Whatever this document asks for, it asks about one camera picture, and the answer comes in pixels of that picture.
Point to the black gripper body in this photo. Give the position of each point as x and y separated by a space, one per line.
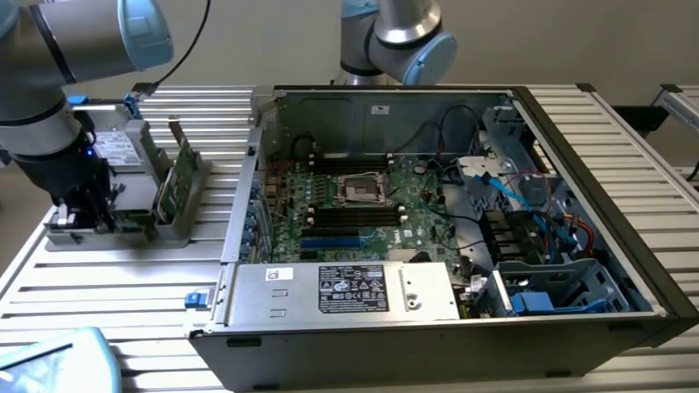
53 172

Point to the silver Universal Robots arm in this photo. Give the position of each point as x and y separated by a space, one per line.
82 37

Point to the green RAM stick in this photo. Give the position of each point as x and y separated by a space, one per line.
134 223

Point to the black RAM slot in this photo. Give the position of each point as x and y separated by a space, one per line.
358 223
353 165
358 208
353 156
353 170
358 213
353 161
358 218

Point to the silver hard disk drive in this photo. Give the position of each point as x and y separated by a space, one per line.
121 149

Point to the grey parts rack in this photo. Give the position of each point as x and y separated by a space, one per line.
181 233

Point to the green graphics card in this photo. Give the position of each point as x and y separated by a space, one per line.
183 180

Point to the blue case latch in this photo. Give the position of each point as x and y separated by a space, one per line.
198 299

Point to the light blue plastic cover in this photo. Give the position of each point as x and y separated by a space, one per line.
61 364

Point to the black expansion slot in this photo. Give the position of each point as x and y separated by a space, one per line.
330 233

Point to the blue expansion slot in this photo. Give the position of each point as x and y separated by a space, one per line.
331 243

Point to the silver power supply unit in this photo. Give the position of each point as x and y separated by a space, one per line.
306 294

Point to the metal CPU socket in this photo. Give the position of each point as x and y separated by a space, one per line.
362 190

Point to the silver chipset heatsink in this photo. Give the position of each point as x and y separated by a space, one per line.
402 256

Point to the green Dell motherboard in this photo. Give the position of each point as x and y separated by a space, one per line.
415 221

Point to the open black PC case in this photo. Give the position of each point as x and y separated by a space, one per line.
382 356

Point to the black fan shroud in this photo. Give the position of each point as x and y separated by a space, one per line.
510 237

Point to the metal disk bay cage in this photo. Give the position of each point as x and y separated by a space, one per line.
505 139

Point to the grey disk bay with blue clip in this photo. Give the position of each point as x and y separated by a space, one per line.
567 282

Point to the metal slat side table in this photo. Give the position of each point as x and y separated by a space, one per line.
682 106

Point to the black table joining bracket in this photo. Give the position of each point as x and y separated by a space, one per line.
639 116

